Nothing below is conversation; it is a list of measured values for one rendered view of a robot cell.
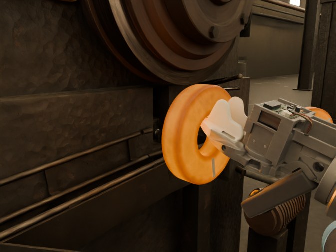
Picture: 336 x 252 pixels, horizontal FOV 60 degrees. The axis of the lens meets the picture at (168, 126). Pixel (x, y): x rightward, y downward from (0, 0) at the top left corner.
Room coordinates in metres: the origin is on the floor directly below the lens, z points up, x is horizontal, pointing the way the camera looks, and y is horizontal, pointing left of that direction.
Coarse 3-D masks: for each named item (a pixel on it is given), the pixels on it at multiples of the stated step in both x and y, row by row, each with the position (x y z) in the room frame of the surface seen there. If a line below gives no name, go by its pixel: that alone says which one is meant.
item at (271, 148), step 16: (256, 112) 0.35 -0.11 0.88; (272, 112) 0.33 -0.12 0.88; (288, 112) 0.34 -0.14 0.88; (304, 112) 0.36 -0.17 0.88; (256, 128) 0.35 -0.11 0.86; (272, 128) 0.34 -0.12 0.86; (288, 128) 0.32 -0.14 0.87; (304, 128) 0.34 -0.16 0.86; (320, 128) 0.33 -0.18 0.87; (256, 144) 0.35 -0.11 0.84; (272, 144) 0.33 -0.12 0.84; (288, 144) 0.33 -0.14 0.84; (304, 144) 0.32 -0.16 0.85; (320, 144) 0.31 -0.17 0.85; (256, 160) 0.35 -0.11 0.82; (272, 160) 0.33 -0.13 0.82; (288, 160) 0.34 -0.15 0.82; (304, 160) 0.33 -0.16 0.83; (320, 160) 0.31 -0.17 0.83; (272, 176) 0.34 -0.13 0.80; (320, 176) 0.31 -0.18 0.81; (320, 192) 0.29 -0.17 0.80
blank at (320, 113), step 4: (308, 108) 0.94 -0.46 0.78; (312, 108) 0.93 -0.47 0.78; (316, 108) 0.93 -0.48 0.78; (316, 112) 0.93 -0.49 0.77; (320, 112) 0.94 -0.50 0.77; (324, 112) 0.94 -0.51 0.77; (316, 116) 0.93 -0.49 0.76; (320, 116) 0.94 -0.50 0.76; (324, 116) 0.94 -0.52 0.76; (328, 116) 0.94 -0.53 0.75; (328, 120) 0.94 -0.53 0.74
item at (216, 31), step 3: (243, 15) 0.70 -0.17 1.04; (246, 15) 0.71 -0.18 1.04; (240, 18) 0.71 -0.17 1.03; (243, 18) 0.70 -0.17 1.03; (246, 18) 0.71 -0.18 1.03; (243, 21) 0.70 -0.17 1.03; (246, 21) 0.71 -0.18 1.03; (213, 27) 0.62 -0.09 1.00; (216, 27) 0.63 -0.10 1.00; (210, 30) 0.62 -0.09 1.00; (213, 30) 0.62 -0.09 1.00; (216, 30) 0.63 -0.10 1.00; (210, 33) 0.62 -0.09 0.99; (213, 33) 0.62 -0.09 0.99; (216, 33) 0.63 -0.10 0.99; (213, 36) 0.62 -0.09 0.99; (216, 36) 0.63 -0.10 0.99
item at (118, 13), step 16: (96, 0) 0.59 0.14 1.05; (112, 0) 0.56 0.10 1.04; (112, 16) 0.56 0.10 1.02; (128, 16) 0.58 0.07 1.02; (112, 32) 0.60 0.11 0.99; (128, 32) 0.58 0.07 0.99; (128, 48) 0.59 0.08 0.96; (144, 48) 0.61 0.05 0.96; (144, 64) 0.61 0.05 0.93; (160, 64) 0.64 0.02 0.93; (176, 80) 0.68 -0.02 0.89; (192, 80) 0.72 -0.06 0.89
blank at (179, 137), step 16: (192, 96) 0.41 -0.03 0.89; (208, 96) 0.43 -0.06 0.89; (224, 96) 0.46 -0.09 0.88; (176, 112) 0.40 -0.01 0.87; (192, 112) 0.40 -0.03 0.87; (208, 112) 0.43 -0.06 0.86; (176, 128) 0.39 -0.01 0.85; (192, 128) 0.40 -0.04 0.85; (176, 144) 0.38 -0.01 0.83; (192, 144) 0.40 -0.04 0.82; (208, 144) 0.47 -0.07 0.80; (176, 160) 0.39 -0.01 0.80; (192, 160) 0.40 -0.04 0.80; (208, 160) 0.43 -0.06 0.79; (224, 160) 0.46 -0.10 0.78; (176, 176) 0.42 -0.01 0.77; (192, 176) 0.40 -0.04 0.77; (208, 176) 0.43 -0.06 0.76
